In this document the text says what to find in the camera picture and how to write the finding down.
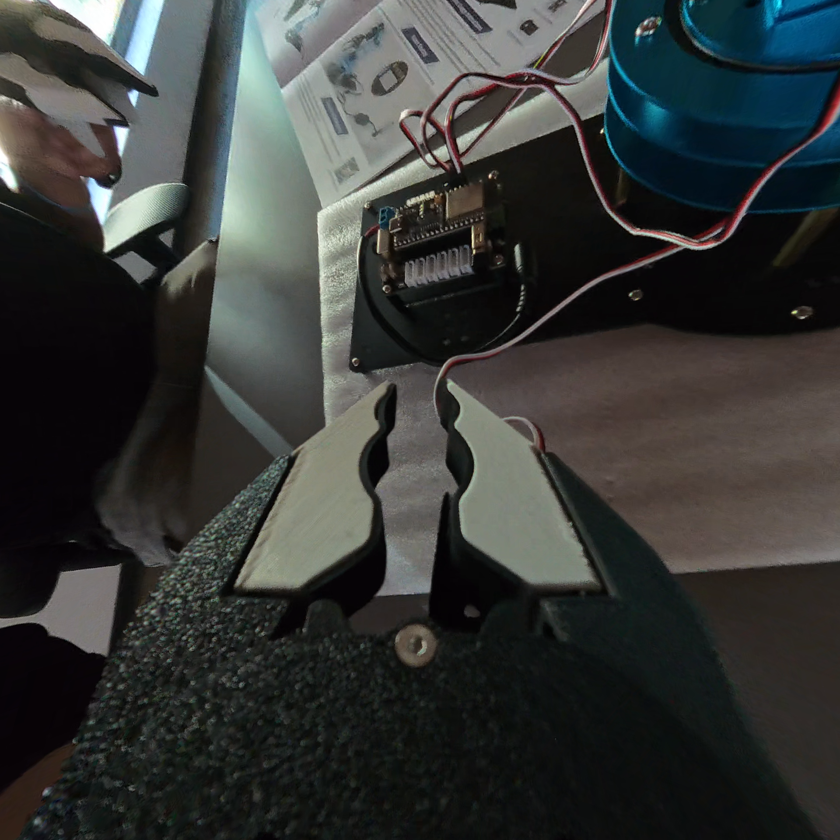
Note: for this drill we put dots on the white foam sheet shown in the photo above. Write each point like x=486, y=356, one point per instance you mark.
x=358, y=413

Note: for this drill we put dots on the blue toy robot arm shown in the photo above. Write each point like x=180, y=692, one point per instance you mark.
x=722, y=118

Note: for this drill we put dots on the person's left hand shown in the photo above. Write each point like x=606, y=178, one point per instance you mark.
x=46, y=164

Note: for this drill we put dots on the dark desk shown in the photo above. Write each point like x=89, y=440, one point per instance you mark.
x=262, y=295

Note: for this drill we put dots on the printed instruction sheet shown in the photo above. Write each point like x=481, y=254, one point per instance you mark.
x=367, y=85

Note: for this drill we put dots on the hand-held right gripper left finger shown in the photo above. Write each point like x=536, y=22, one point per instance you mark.
x=315, y=512

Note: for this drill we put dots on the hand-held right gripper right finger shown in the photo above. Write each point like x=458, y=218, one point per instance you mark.
x=518, y=512

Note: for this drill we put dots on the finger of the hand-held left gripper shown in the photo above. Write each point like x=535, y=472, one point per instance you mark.
x=59, y=98
x=72, y=39

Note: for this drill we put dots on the small circuit board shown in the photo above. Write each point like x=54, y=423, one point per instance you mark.
x=446, y=223

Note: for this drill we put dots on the black electronics control board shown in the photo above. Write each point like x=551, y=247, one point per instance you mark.
x=523, y=275

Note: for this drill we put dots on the person's dark clothing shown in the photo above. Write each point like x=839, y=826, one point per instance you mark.
x=59, y=394

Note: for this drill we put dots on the grey chair armrest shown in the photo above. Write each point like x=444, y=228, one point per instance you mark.
x=148, y=207

